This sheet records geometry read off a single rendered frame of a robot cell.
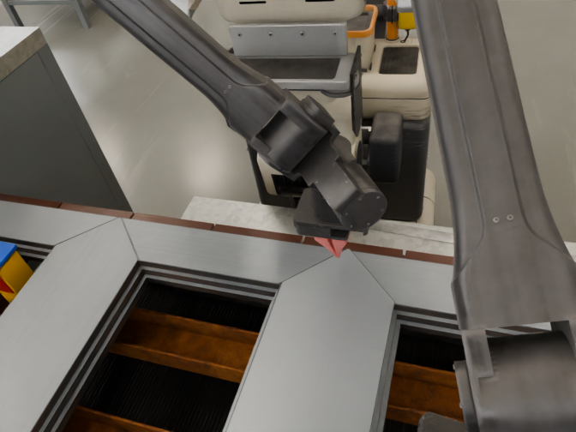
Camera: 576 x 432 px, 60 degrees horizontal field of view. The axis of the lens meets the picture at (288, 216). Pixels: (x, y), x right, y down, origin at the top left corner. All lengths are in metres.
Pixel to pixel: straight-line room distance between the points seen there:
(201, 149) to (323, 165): 2.03
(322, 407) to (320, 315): 0.14
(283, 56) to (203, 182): 1.45
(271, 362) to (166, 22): 0.46
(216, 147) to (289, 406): 1.97
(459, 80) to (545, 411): 0.18
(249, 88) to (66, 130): 0.95
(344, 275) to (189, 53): 0.43
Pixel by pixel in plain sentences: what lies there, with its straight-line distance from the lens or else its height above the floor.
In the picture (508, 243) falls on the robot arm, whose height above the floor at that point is 1.29.
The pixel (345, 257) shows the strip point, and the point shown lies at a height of 0.86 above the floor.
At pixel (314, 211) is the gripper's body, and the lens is 0.67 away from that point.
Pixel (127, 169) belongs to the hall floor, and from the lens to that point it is 2.61.
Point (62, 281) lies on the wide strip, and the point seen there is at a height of 0.86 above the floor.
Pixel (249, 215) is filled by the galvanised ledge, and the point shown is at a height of 0.68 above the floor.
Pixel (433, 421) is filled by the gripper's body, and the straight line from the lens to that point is 0.45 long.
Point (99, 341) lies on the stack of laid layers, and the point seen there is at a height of 0.84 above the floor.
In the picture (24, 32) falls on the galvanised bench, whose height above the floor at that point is 1.05.
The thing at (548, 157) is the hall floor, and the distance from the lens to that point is 2.43.
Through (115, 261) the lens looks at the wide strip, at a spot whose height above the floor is 0.86.
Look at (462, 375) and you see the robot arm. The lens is 0.30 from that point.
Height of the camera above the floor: 1.50
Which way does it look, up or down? 45 degrees down
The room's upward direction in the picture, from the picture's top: 11 degrees counter-clockwise
